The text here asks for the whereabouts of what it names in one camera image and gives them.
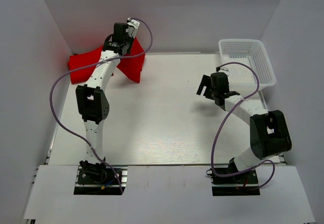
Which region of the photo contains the folded red t shirt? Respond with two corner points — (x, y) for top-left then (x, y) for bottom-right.
(67, 46), (103, 84)

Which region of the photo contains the white plastic basket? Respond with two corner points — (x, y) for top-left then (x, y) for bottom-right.
(218, 38), (276, 93)

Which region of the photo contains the red t shirt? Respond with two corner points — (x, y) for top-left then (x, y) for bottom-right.
(67, 46), (103, 84)
(117, 38), (145, 83)

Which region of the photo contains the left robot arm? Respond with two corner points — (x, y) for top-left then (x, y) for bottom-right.
(75, 19), (140, 161)

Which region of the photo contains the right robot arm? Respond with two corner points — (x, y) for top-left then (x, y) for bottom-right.
(196, 72), (292, 183)

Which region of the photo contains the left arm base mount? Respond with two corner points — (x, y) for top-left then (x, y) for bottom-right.
(73, 166), (127, 196)

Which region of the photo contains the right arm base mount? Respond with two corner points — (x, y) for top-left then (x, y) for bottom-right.
(206, 169), (260, 197)

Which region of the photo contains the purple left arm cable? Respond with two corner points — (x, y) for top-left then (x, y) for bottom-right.
(50, 18), (153, 194)

